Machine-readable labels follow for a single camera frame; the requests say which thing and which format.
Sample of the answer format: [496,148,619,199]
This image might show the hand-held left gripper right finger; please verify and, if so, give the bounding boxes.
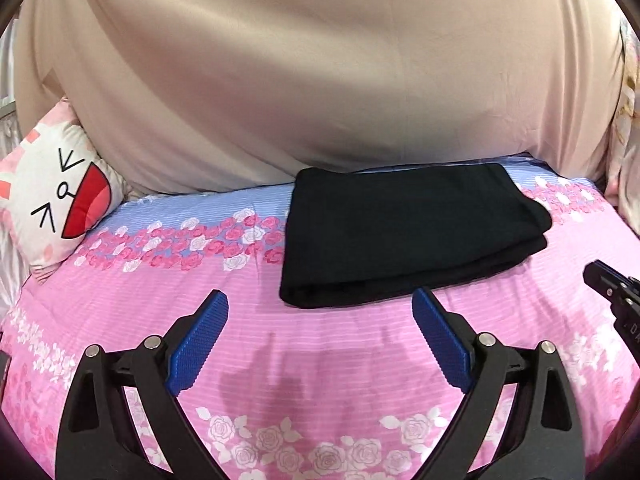
[411,287,587,480]

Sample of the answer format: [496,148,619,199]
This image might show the black pants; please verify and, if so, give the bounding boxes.
[278,162,553,309]

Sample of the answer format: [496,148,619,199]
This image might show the pink floral bedsheet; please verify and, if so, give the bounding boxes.
[0,152,640,480]

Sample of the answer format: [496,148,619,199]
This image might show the silver satin cloth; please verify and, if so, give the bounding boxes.
[0,10,37,321]

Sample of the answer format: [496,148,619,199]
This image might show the grey printed plush blanket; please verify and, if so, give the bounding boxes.
[602,10,640,221]

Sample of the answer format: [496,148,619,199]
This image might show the white cartoon face pillow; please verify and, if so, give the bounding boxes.
[0,97,132,279]

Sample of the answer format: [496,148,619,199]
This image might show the beige curtain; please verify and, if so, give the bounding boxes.
[15,0,623,198]

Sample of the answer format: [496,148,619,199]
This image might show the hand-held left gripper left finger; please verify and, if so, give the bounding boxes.
[55,289,231,480]

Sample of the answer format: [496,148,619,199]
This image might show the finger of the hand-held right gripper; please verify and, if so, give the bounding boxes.
[583,260,640,311]

